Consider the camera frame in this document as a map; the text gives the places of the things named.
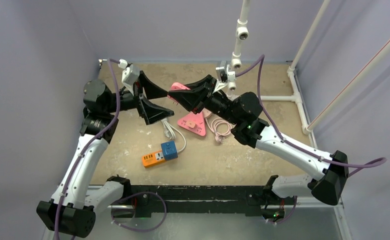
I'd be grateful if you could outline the white pvc pipe frame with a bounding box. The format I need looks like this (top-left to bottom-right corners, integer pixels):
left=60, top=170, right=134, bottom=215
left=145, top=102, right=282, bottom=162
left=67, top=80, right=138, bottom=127
left=225, top=0, right=390, bottom=135

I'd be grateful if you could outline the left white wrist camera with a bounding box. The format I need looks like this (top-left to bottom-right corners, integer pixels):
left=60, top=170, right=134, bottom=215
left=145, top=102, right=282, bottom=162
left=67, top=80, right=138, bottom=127
left=122, top=64, right=140, bottom=95

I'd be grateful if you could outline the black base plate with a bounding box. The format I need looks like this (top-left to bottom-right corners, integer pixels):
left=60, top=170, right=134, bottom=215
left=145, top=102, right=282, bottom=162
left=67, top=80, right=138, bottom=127
left=114, top=185, right=295, bottom=218

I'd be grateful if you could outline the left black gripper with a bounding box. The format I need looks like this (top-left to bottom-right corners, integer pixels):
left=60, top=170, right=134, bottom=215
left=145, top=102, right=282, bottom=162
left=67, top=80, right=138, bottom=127
left=105, top=71, right=173, bottom=124

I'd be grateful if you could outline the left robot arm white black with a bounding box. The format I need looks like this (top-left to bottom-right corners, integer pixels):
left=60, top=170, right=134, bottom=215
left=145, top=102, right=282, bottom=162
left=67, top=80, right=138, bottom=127
left=36, top=71, right=174, bottom=239

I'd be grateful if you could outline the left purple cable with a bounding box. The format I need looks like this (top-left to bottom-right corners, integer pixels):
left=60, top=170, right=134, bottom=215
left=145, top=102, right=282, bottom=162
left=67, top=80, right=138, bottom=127
left=52, top=58, right=167, bottom=240

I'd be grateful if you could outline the blue cube socket adapter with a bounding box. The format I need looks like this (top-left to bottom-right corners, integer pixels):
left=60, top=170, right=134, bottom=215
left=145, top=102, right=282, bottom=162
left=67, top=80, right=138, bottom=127
left=161, top=140, right=178, bottom=161

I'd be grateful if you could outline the purple cable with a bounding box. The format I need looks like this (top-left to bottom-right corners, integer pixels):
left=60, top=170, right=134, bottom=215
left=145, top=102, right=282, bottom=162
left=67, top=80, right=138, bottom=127
left=236, top=54, right=388, bottom=226
left=52, top=58, right=167, bottom=240

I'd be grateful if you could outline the pink square plug adapter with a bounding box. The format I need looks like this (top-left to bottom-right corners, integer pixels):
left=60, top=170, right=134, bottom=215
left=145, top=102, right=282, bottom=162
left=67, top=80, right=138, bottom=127
left=169, top=82, right=190, bottom=92

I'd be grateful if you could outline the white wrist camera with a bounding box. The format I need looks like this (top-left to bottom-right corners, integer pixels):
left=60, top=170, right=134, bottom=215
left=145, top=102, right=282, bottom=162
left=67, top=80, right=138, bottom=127
left=214, top=60, right=237, bottom=92
left=122, top=64, right=140, bottom=95

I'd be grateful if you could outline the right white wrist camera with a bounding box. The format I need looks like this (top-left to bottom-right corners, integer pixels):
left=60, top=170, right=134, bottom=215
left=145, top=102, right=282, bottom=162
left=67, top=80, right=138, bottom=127
left=214, top=60, right=237, bottom=92

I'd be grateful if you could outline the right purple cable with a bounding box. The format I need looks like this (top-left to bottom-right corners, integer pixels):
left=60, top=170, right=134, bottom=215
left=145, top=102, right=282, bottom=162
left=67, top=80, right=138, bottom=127
left=236, top=54, right=388, bottom=226

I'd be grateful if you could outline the pink triangular power strip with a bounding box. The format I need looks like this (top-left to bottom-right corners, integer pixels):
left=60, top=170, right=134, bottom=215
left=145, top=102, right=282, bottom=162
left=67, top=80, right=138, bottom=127
left=177, top=112, right=206, bottom=137

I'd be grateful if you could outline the pink power cord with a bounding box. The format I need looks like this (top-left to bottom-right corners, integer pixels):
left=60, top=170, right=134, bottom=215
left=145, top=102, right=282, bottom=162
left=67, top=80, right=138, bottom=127
left=205, top=115, right=234, bottom=145

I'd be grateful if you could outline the orange power strip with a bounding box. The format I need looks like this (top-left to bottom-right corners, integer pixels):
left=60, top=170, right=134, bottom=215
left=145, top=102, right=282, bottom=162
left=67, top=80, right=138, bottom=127
left=141, top=150, right=166, bottom=168

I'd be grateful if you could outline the pink plug on triangular strip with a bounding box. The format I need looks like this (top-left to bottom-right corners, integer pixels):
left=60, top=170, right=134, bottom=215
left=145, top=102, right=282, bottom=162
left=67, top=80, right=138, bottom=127
left=186, top=120, right=197, bottom=129

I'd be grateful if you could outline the white power cord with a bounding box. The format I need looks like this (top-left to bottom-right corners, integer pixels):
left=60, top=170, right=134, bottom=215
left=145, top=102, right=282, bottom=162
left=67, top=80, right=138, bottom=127
left=161, top=119, right=187, bottom=155

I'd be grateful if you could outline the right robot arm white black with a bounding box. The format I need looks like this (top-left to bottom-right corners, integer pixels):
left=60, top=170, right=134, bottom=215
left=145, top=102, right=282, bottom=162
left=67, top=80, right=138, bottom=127
left=168, top=75, right=349, bottom=206

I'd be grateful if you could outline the aluminium rail frame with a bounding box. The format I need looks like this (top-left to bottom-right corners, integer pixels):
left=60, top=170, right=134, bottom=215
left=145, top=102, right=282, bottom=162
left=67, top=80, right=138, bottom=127
left=41, top=184, right=353, bottom=240

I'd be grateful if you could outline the pink round power strip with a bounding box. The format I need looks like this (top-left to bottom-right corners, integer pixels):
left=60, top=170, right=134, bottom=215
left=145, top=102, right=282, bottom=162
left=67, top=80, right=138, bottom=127
left=202, top=108, right=212, bottom=118

